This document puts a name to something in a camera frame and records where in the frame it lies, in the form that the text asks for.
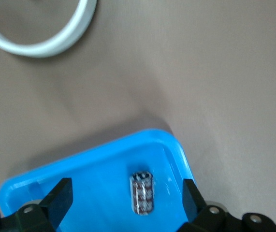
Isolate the brown table cover mat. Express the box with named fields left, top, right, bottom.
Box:
left=0, top=0, right=276, bottom=232

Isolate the blue plastic tray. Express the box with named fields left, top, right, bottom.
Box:
left=0, top=128, right=196, bottom=232

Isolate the white half-ring pipe clamp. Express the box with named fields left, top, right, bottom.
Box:
left=0, top=0, right=98, bottom=58

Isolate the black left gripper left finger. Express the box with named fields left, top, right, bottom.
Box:
left=0, top=177, right=74, bottom=232

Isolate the black white-striped cylindrical capacitor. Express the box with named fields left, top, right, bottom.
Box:
left=129, top=170, right=156, bottom=216

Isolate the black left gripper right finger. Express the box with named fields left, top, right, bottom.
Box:
left=181, top=178, right=276, bottom=232

